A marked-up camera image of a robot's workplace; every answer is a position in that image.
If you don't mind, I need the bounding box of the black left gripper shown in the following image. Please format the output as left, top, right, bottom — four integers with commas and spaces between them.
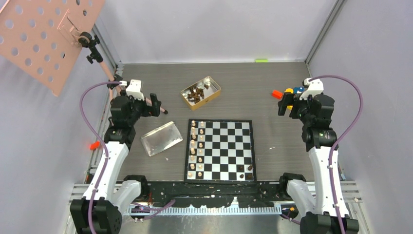
120, 90, 160, 126

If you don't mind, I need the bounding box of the silver tin lid tray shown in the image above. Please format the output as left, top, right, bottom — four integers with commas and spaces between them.
140, 121, 183, 157

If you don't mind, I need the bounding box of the black white chessboard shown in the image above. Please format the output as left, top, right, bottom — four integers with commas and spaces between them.
184, 119, 257, 184

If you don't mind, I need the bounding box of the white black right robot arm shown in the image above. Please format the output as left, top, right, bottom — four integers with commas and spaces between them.
278, 92, 359, 234

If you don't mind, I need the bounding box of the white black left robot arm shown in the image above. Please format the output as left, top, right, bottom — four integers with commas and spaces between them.
70, 93, 162, 234

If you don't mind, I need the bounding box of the gold tin with dark pieces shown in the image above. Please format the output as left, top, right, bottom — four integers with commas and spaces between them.
180, 76, 222, 111

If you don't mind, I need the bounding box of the yellow round toy block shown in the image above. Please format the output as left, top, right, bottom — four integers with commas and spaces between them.
284, 88, 294, 94

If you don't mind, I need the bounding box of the red toy block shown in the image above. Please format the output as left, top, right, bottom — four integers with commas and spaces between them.
271, 90, 283, 99

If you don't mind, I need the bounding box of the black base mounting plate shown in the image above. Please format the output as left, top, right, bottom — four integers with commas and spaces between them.
137, 181, 292, 208

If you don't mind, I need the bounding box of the pink perforated music stand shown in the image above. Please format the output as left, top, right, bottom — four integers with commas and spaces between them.
0, 0, 169, 115

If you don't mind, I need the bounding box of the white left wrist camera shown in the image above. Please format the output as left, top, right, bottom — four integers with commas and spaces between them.
120, 79, 145, 101

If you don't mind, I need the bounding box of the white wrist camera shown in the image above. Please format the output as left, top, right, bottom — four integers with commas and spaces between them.
120, 79, 145, 101
300, 78, 324, 100

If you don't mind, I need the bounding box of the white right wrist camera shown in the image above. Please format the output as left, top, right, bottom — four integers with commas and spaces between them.
300, 78, 324, 100

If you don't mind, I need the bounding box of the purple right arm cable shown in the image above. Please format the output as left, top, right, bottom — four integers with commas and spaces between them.
281, 75, 364, 234

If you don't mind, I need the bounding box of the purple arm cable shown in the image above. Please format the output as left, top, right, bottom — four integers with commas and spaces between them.
79, 81, 176, 234
281, 75, 364, 234

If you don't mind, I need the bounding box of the orange clip on rail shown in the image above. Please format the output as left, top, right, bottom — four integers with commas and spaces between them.
89, 141, 100, 151

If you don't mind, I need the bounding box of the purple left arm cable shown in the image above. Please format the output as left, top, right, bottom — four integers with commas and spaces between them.
79, 81, 176, 234

